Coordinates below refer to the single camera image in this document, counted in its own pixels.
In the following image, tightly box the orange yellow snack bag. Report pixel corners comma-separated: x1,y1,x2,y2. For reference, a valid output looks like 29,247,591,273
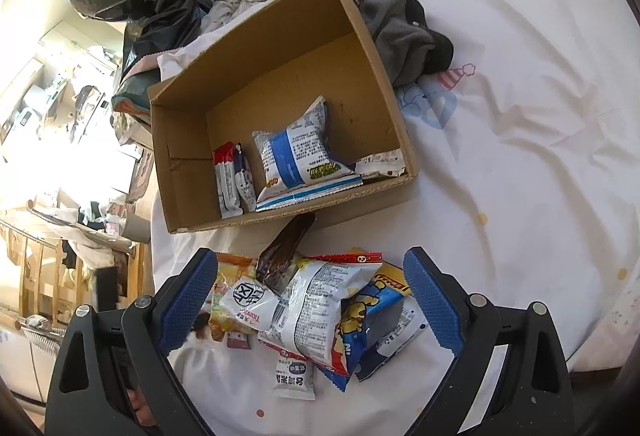
207,252,262,343

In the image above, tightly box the brown white Tiandsen pastry pack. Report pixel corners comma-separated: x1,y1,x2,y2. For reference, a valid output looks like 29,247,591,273
218,213,316,332

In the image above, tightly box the wooden chair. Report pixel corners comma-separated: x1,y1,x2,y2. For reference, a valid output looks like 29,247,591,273
1,202,151,326

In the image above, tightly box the small red clear snack packet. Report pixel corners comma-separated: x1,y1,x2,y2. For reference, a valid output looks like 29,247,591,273
226,332,250,350

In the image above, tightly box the blue yellow bear snack bag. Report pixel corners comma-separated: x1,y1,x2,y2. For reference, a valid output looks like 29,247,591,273
322,263,427,393

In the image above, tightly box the red FOOD rice cake packet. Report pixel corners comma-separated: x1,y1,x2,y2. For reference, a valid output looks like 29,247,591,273
273,354,316,401

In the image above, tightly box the white red large chip bag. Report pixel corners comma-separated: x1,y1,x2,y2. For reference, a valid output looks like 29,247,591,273
258,253,382,375

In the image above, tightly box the white printed bed sheet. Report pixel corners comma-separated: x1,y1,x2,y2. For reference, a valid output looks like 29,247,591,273
169,0,639,435

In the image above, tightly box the navy white snack bar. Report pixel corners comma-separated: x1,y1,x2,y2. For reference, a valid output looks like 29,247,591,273
233,144,257,213

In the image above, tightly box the small white snack packet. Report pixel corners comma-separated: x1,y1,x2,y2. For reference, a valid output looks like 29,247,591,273
354,149,406,180

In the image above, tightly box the red white snack bar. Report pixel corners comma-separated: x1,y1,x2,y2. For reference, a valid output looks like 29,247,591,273
214,141,243,219

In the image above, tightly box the blue white chip bag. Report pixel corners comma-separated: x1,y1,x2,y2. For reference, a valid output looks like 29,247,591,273
253,96,362,212

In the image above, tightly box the teal orange pillow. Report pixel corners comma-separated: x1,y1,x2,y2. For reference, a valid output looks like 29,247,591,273
112,54,160,125

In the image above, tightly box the brown cardboard box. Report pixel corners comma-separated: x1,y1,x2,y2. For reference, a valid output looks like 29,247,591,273
149,0,418,234

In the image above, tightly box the grey cloth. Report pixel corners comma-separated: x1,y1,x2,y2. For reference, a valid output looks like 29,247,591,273
357,0,454,87

